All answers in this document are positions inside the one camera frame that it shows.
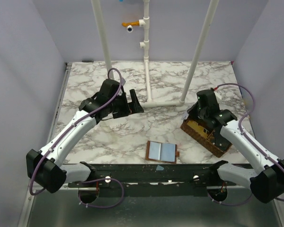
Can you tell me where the brown woven divided tray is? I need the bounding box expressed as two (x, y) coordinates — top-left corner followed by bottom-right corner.
(180, 117), (232, 157)

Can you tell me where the aluminium rail frame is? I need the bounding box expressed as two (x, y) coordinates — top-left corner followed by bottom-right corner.
(16, 62), (73, 227)

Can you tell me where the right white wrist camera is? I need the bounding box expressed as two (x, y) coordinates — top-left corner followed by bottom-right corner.
(214, 91), (222, 100)

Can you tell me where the white patterned card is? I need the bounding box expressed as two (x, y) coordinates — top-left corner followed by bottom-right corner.
(182, 113), (189, 120)

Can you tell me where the orange pipe hook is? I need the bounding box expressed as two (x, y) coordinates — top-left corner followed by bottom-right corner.
(122, 19), (146, 27)

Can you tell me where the blue white small ball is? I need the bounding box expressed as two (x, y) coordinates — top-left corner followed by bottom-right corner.
(126, 25), (133, 33)

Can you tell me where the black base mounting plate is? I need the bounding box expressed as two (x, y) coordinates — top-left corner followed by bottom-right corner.
(68, 164), (222, 197)

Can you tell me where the white PVC pipe frame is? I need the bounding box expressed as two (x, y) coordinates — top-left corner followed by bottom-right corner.
(91, 0), (219, 108)

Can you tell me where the brown leather card holder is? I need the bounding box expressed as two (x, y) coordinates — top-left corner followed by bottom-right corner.
(145, 141), (179, 164)

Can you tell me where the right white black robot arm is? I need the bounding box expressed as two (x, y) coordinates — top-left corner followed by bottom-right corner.
(181, 88), (284, 203)

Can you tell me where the gold card in tray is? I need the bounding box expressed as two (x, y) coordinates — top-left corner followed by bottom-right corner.
(187, 121), (210, 139)

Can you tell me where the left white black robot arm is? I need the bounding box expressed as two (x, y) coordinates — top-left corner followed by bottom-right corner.
(26, 79), (144, 193)

